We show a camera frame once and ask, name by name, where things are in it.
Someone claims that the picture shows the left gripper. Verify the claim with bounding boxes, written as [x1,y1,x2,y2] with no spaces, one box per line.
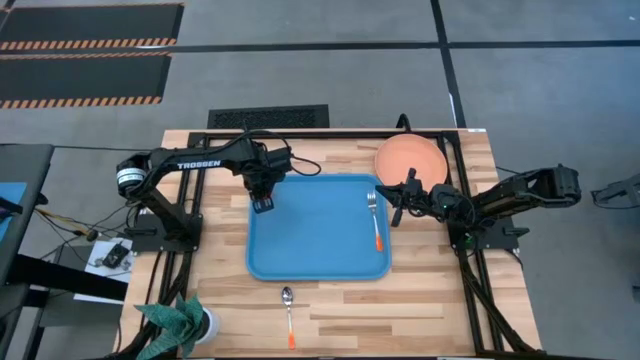
[243,164,287,215]

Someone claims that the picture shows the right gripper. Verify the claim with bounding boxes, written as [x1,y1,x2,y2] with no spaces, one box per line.
[375,183,455,228]

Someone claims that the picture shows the silver fork orange handle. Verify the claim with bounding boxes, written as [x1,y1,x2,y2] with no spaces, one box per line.
[367,191,385,253]

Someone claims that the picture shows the orange plate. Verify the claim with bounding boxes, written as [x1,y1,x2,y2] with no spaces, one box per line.
[374,133,449,194]

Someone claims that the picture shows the silver spoon orange handle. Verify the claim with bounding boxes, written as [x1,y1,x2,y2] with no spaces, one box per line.
[280,285,297,351]

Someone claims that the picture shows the blue plastic tray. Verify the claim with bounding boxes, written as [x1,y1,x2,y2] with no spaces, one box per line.
[245,173,393,282]

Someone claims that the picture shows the black floor vent grille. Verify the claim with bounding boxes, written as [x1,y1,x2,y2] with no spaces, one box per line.
[207,104,331,130]

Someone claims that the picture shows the white plant pot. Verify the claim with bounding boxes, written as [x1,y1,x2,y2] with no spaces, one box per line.
[197,305,221,346]

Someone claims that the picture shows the green artificial plant leaves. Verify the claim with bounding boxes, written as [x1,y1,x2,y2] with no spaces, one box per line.
[133,293,205,360]

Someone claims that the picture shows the small black controller device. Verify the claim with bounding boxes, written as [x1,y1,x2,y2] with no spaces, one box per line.
[102,242,132,269]

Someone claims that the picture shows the white paper sheet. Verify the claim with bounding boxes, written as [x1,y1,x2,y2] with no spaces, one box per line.
[73,238,134,304]

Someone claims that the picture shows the black striped floor mat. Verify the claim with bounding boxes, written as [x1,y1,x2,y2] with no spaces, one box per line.
[0,2,185,52]
[0,51,173,111]

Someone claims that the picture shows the black object on floor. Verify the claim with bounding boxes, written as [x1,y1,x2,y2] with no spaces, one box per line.
[590,172,640,209]

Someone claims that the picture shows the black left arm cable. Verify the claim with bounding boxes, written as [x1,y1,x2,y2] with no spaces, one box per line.
[288,146,323,178]

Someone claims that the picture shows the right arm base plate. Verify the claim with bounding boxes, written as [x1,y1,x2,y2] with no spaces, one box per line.
[448,215,530,252]

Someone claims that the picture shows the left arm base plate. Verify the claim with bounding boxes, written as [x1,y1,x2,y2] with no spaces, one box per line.
[130,212,204,254]

